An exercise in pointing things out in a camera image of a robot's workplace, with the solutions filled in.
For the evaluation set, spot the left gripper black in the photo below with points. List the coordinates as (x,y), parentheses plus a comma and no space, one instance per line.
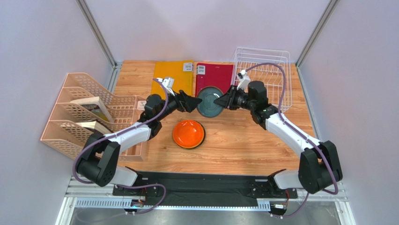
(185,102)

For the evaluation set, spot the white wire dish rack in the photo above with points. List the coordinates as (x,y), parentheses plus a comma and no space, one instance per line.
(271,76)

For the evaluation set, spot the lower book in rack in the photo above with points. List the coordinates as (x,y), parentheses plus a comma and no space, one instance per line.
(95,126)

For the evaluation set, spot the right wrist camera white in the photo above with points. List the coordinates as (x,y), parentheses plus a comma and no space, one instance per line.
(243,80)

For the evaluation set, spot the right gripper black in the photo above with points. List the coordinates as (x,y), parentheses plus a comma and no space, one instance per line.
(232,98)

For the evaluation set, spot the red file folder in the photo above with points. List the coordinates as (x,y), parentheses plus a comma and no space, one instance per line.
(213,75)

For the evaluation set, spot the dark grey plate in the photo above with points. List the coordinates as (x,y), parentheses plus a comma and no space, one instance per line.
(207,107)

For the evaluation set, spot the small white box in organizer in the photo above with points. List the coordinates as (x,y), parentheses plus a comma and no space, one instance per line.
(141,105)

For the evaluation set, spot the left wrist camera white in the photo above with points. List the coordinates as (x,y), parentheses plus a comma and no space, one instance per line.
(166,85)

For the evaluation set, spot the pink magazine file rack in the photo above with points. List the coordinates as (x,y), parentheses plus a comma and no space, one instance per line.
(61,131)

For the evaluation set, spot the upper book in rack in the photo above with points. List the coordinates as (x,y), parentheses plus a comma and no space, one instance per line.
(96,106)

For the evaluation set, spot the orange file folder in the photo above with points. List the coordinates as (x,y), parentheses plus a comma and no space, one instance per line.
(180,71)

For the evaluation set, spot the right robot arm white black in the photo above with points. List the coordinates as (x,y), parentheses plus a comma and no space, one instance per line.
(319,165)

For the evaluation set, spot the black base mat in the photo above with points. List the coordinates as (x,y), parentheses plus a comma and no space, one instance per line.
(202,190)

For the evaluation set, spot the orange plate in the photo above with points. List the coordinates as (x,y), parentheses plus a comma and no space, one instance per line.
(179,131)

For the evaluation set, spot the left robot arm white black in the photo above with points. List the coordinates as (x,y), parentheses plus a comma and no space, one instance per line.
(98,161)

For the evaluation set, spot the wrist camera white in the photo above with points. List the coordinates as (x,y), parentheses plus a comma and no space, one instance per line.
(243,80)
(166,85)

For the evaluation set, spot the book in rack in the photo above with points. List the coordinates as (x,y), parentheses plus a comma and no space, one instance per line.
(96,106)
(95,126)

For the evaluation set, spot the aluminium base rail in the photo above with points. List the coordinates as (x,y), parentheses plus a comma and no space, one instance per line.
(91,204)

